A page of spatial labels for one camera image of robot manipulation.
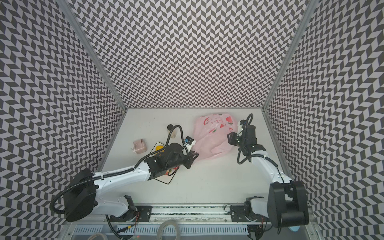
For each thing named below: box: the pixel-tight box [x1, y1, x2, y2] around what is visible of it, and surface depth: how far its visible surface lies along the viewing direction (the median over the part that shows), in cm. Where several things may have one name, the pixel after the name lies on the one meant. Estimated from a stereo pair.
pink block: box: [133, 139, 148, 155], surface depth 93 cm
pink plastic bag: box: [193, 113, 238, 163], surface depth 91 cm
